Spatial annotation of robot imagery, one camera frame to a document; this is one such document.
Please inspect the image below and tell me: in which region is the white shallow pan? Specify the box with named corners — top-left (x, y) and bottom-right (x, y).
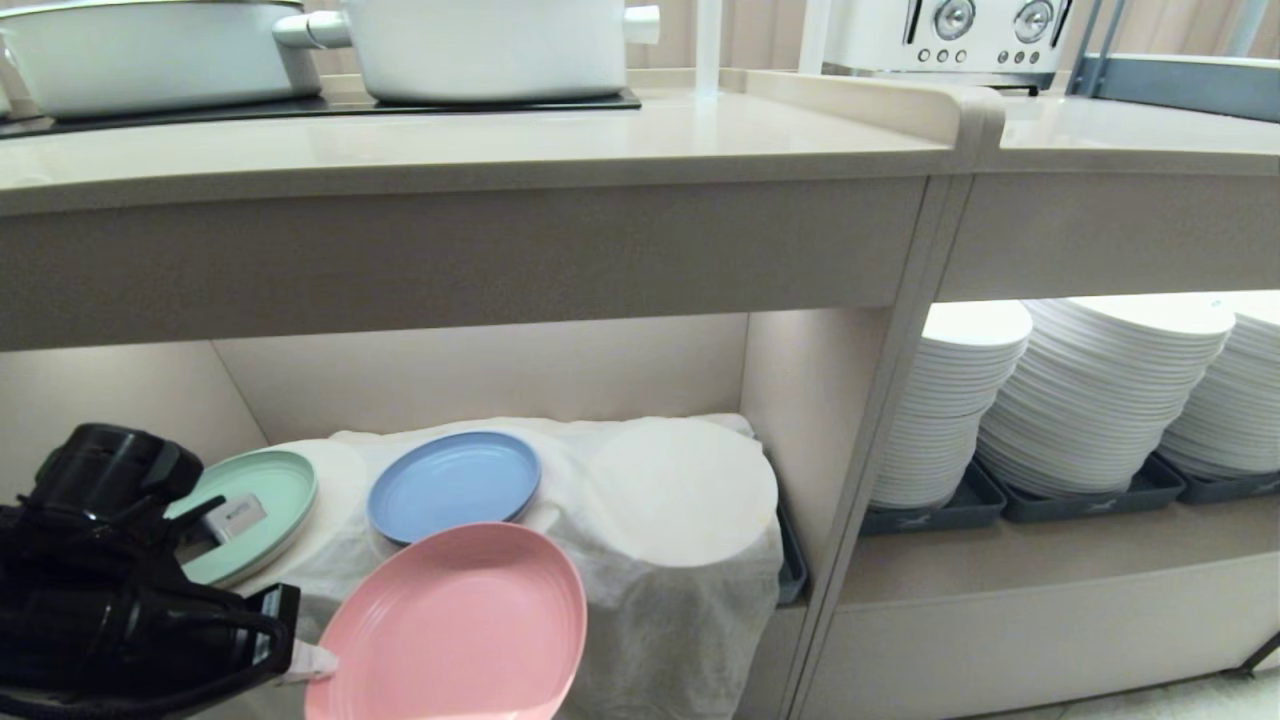
top-left (0, 0), bottom-right (323, 119)

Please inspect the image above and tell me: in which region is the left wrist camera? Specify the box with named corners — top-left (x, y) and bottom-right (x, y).
top-left (176, 492), bottom-right (270, 561)

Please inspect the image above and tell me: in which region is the beige counter with shelf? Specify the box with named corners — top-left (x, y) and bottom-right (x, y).
top-left (0, 67), bottom-right (1007, 720)
top-left (800, 93), bottom-right (1280, 720)

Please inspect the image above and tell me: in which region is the white post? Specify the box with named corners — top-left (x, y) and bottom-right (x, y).
top-left (694, 0), bottom-right (723, 98)

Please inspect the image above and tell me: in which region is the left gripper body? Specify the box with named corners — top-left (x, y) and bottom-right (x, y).
top-left (0, 560), bottom-right (302, 701)

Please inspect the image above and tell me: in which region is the white pot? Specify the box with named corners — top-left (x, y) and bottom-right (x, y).
top-left (274, 0), bottom-right (662, 106)

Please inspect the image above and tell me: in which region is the pink plate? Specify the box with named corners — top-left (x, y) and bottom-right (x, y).
top-left (304, 522), bottom-right (589, 720)

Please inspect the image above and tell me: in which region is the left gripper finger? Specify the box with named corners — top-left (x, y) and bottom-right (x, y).
top-left (280, 644), bottom-right (340, 687)

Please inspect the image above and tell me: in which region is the blue plate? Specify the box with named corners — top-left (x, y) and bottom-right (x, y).
top-left (367, 431), bottom-right (543, 547)

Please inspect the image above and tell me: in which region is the white plate stack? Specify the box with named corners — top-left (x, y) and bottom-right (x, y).
top-left (869, 300), bottom-right (1034, 510)
top-left (1159, 290), bottom-right (1280, 482)
top-left (977, 293), bottom-right (1237, 499)

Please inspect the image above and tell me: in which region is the grey metal rack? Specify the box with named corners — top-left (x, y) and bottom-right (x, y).
top-left (1066, 0), bottom-right (1280, 125)

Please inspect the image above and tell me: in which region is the white toaster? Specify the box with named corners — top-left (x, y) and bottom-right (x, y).
top-left (821, 0), bottom-right (1074, 94)

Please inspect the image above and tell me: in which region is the grey tray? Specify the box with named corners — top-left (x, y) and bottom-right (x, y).
top-left (1153, 451), bottom-right (1280, 505)
top-left (861, 459), bottom-right (1008, 537)
top-left (975, 453), bottom-right (1189, 525)

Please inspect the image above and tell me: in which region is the white cloth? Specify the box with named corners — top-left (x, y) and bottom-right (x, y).
top-left (235, 414), bottom-right (787, 720)

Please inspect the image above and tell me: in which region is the black induction cooktop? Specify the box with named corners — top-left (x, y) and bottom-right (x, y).
top-left (0, 87), bottom-right (643, 139)

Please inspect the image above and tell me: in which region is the green plate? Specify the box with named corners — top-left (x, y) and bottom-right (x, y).
top-left (165, 449), bottom-right (320, 590)

